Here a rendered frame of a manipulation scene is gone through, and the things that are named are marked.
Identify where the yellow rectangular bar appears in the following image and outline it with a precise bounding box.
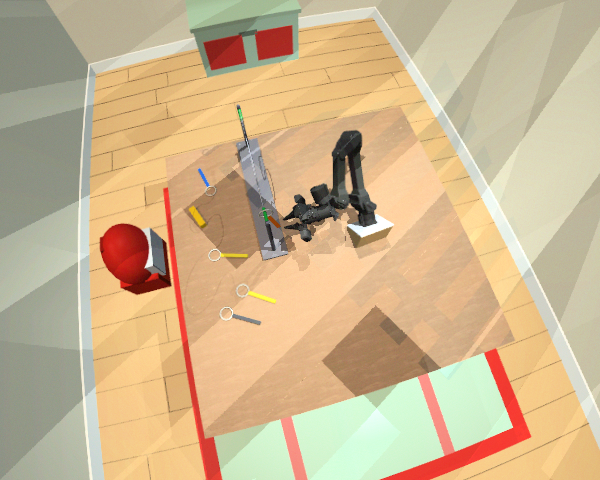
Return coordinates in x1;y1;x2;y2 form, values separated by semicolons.
188;206;207;229

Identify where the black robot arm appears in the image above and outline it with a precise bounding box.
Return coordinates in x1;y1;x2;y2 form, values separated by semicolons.
293;130;378;227

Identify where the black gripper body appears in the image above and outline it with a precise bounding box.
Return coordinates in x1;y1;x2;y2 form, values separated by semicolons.
294;194;321;242

